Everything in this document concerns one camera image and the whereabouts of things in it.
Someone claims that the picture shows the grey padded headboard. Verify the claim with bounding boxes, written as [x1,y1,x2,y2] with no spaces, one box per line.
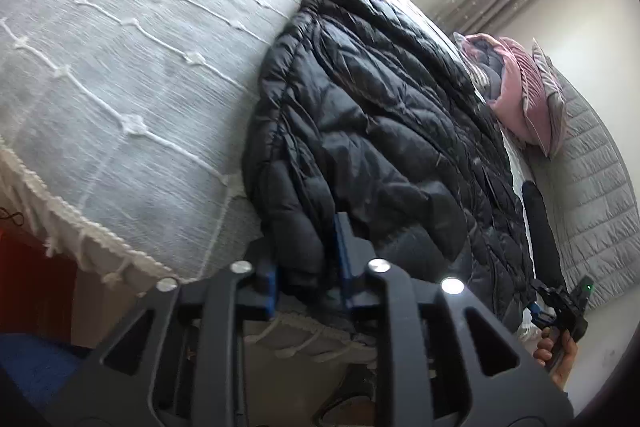
[530,69,640,314]

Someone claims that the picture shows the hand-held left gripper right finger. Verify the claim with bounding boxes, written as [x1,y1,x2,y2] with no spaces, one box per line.
[332,212,575,427]

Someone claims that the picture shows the black cloth roll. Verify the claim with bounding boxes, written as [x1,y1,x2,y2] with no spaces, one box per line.
[521,181,567,290]

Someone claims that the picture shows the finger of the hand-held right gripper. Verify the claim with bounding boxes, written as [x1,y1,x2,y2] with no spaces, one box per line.
[530,301,553,328]
[531,281,562,309]

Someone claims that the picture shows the grey and pink pillow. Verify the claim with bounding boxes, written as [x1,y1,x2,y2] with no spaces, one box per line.
[530,39,569,158]

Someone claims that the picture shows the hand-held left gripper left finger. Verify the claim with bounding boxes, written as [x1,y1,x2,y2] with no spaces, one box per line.
[65,259,281,427]

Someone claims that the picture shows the person's right hand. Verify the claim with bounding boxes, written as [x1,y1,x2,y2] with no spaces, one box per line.
[533,326,579,386]

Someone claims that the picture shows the black puffer jacket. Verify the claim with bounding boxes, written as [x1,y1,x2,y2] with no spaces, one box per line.
[242,0,539,324]

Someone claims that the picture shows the bed with grey bedspread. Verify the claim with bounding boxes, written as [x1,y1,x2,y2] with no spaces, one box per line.
[0,0,556,368]

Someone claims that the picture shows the pink and grey folded quilt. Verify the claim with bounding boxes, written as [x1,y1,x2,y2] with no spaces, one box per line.
[452,32,507,108]

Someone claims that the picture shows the pink velvet pillow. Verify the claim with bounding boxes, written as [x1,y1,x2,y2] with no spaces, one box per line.
[487,37,552,148]

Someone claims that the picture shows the person's blue trousers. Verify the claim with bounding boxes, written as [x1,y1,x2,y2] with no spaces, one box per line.
[0,333,88,414]

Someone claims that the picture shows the black cable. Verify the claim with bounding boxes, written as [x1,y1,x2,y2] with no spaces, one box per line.
[0,206,24,229]

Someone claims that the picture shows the red gift box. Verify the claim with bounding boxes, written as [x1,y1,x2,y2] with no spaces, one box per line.
[0,227,77,349]

